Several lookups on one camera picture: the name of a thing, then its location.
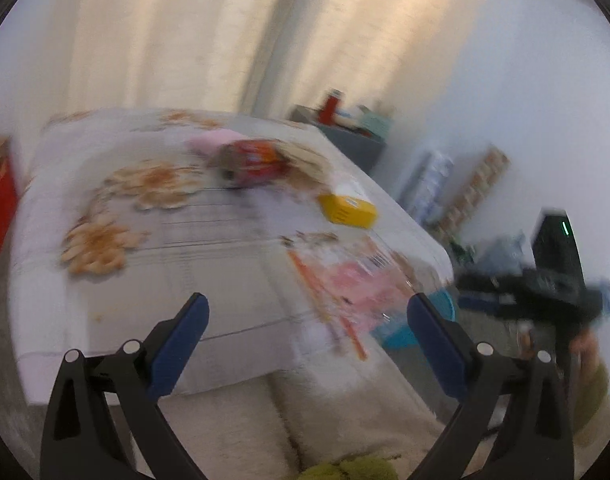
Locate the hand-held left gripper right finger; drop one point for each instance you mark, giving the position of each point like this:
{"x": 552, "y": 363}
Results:
{"x": 437, "y": 347}

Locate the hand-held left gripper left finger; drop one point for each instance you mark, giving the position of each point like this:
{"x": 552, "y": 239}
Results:
{"x": 177, "y": 347}

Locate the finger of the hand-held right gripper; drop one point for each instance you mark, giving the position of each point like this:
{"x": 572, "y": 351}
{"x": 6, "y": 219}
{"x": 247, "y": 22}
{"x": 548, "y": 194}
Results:
{"x": 487, "y": 304}
{"x": 487, "y": 281}

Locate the pink mesh sponge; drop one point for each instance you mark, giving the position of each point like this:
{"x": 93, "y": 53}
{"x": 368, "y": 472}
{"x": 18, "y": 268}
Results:
{"x": 215, "y": 141}

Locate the person's right forearm green sleeve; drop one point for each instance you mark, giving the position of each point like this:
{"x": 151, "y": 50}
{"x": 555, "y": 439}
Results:
{"x": 592, "y": 395}

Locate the grey blue bag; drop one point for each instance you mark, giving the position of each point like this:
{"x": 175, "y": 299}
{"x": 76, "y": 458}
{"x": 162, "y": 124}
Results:
{"x": 500, "y": 255}

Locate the blue bin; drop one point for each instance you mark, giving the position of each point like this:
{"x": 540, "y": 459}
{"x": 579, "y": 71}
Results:
{"x": 402, "y": 332}

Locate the brick patterned box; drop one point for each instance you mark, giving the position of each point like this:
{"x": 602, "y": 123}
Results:
{"x": 477, "y": 190}

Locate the floral tablecloth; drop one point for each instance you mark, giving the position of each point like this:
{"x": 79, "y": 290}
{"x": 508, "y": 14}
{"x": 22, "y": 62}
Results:
{"x": 185, "y": 250}

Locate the pink printed packet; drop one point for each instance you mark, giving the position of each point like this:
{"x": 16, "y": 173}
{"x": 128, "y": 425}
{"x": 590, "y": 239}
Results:
{"x": 350, "y": 280}

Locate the white and blue boxes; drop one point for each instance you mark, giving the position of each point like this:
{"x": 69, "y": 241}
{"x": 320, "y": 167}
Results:
{"x": 427, "y": 187}

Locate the beige fuzzy blanket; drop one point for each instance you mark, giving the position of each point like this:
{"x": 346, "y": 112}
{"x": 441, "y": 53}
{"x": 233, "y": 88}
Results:
{"x": 295, "y": 425}

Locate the person's green clothing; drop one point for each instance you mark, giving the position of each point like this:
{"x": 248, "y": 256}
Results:
{"x": 347, "y": 469}

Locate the yellow box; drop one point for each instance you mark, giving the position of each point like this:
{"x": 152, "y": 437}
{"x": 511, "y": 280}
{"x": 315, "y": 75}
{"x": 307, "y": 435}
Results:
{"x": 349, "y": 211}

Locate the grey cabinet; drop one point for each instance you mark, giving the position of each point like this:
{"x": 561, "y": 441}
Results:
{"x": 355, "y": 142}

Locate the teal box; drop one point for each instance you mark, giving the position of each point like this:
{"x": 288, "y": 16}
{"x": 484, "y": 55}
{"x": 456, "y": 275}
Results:
{"x": 377, "y": 122}

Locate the red snack packet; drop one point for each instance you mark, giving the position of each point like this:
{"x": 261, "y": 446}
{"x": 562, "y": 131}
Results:
{"x": 250, "y": 161}

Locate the beige wrapper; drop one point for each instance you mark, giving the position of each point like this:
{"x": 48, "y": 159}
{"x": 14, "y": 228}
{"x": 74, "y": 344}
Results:
{"x": 305, "y": 159}

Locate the red container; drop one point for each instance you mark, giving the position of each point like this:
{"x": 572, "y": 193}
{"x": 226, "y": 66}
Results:
{"x": 331, "y": 107}

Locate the cream curtain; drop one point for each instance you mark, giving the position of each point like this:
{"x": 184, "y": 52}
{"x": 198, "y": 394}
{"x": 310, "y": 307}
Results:
{"x": 195, "y": 35}

